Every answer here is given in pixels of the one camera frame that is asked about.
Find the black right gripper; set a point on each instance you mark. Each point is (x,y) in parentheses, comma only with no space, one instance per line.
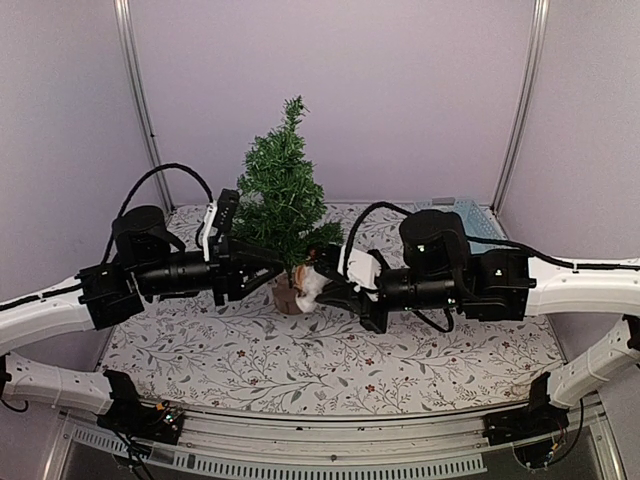
(330,294)

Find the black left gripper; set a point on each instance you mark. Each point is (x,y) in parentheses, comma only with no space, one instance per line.
(226,266)

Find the white cotton ornament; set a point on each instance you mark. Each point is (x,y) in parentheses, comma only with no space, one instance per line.
(309,284)

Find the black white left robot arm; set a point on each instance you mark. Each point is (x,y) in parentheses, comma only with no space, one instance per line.
(150,263)

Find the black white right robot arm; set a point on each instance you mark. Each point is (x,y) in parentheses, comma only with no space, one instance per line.
(489,280)

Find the wooden tree stump base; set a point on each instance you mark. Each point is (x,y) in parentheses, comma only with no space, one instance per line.
(284,296)

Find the small green christmas tree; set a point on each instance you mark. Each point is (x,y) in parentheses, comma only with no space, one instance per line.
(282,207)

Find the floral patterned table mat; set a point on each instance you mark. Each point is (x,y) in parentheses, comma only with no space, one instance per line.
(248,356)

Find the light blue plastic basket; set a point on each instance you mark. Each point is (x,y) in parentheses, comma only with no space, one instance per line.
(478,220)

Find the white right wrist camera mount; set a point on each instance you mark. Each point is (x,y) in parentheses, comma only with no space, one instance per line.
(360,270)

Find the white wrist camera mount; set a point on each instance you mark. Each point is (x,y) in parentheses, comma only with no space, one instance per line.
(360,270)
(217,221)

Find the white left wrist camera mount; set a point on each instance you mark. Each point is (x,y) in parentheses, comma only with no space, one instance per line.
(217,221)

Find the front aluminium rail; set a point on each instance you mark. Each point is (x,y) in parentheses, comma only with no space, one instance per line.
(249,445)

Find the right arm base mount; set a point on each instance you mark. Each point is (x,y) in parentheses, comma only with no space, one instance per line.
(537,417)

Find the left aluminium corner post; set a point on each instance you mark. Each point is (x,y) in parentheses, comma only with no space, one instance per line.
(124,24)

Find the aluminium corner post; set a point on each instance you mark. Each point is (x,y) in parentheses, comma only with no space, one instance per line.
(124,24)
(532,64)

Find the right aluminium corner post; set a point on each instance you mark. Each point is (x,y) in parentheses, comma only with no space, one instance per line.
(532,64)

